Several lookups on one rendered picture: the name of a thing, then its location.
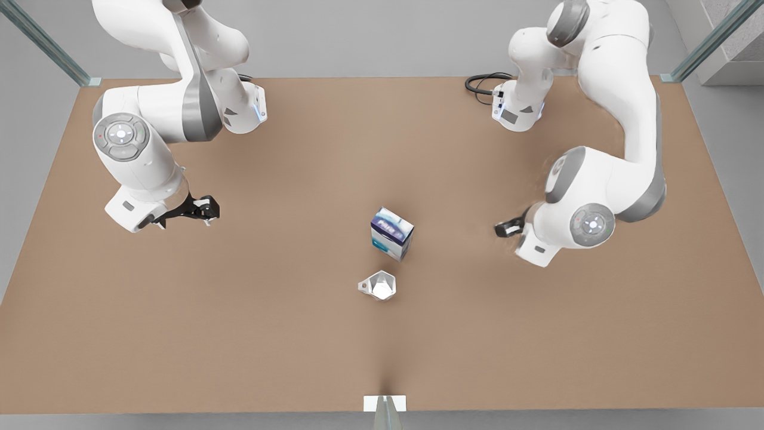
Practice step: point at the silver frame post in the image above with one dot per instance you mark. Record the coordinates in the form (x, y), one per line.
(385, 412)
(707, 42)
(48, 42)

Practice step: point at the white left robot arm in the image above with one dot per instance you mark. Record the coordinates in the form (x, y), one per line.
(621, 89)

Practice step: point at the blue and white carton box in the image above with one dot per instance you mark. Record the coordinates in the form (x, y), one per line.
(391, 233)

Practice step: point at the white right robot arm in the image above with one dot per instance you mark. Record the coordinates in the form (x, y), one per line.
(149, 107)

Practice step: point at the white faceted cup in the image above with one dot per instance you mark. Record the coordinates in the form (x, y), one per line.
(378, 285)

